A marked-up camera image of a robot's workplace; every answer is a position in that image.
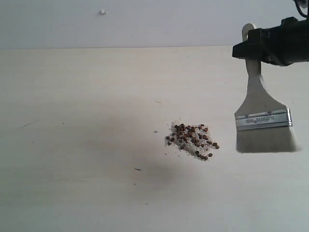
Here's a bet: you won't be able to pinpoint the small white wall hook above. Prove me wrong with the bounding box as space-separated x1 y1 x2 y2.
98 9 108 15

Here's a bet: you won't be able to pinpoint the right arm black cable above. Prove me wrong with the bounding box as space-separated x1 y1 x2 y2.
293 0 309 19

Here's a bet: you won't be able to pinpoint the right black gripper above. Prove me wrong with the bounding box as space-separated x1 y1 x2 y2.
232 17 309 66

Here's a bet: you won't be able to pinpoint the scattered rice and brown pellets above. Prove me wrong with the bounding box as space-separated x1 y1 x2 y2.
164 120 220 161

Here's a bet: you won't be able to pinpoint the white wooden paint brush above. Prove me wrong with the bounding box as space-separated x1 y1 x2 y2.
234 23 298 153

